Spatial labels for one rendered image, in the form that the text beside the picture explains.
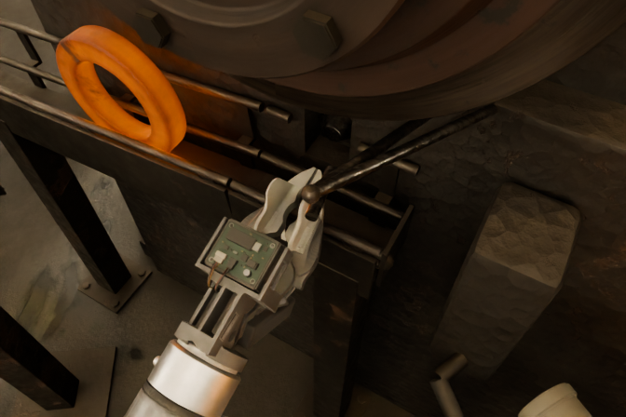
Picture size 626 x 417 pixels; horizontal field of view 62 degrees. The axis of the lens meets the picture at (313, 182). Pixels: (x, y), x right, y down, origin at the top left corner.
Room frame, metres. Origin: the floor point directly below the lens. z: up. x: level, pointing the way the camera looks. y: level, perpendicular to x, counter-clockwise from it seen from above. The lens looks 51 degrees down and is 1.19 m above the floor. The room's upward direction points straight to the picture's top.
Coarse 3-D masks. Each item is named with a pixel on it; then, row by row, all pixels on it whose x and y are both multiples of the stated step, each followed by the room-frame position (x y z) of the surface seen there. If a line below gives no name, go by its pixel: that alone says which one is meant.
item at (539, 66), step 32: (576, 0) 0.24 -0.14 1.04; (608, 0) 0.24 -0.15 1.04; (544, 32) 0.25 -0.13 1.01; (576, 32) 0.24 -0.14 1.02; (608, 32) 0.23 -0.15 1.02; (480, 64) 0.26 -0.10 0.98; (512, 64) 0.25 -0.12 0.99; (544, 64) 0.24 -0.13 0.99; (288, 96) 0.33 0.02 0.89; (320, 96) 0.32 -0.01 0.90; (384, 96) 0.29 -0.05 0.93; (416, 96) 0.28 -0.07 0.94; (448, 96) 0.27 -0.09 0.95; (480, 96) 0.26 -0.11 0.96
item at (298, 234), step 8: (320, 176) 0.35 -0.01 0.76; (304, 208) 0.29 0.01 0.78; (304, 216) 0.29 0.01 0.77; (320, 216) 0.31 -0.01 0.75; (296, 224) 0.29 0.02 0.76; (304, 224) 0.29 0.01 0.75; (312, 224) 0.30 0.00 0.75; (288, 232) 0.29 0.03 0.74; (296, 232) 0.28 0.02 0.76; (304, 232) 0.29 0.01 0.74; (312, 232) 0.29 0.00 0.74; (288, 240) 0.28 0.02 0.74; (296, 240) 0.28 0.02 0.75; (304, 240) 0.28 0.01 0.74; (296, 248) 0.27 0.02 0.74; (304, 248) 0.28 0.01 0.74
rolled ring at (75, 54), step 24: (72, 48) 0.51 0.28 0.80; (96, 48) 0.49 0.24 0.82; (120, 48) 0.49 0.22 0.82; (72, 72) 0.52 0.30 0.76; (120, 72) 0.47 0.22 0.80; (144, 72) 0.47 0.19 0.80; (96, 96) 0.53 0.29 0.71; (144, 96) 0.46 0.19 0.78; (168, 96) 0.46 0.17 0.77; (96, 120) 0.52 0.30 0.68; (120, 120) 0.52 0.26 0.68; (168, 120) 0.45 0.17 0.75; (168, 144) 0.45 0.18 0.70
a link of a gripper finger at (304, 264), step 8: (320, 224) 0.30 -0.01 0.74; (320, 232) 0.30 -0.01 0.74; (312, 240) 0.28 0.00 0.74; (320, 240) 0.29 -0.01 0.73; (312, 248) 0.28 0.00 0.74; (320, 248) 0.28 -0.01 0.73; (296, 256) 0.27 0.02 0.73; (304, 256) 0.27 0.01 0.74; (312, 256) 0.27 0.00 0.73; (296, 264) 0.26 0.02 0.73; (304, 264) 0.26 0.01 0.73; (312, 264) 0.26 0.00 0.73; (296, 272) 0.25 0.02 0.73; (304, 272) 0.25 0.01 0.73; (312, 272) 0.26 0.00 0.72; (296, 280) 0.25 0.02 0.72; (304, 280) 0.25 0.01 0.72; (296, 288) 0.24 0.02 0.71
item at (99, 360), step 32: (0, 192) 0.46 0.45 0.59; (0, 320) 0.36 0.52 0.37; (0, 352) 0.32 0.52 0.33; (32, 352) 0.36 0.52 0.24; (64, 352) 0.45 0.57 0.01; (96, 352) 0.45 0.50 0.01; (32, 384) 0.32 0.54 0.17; (64, 384) 0.35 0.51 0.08; (96, 384) 0.37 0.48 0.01; (32, 416) 0.31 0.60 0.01; (64, 416) 0.31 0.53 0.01; (96, 416) 0.31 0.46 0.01
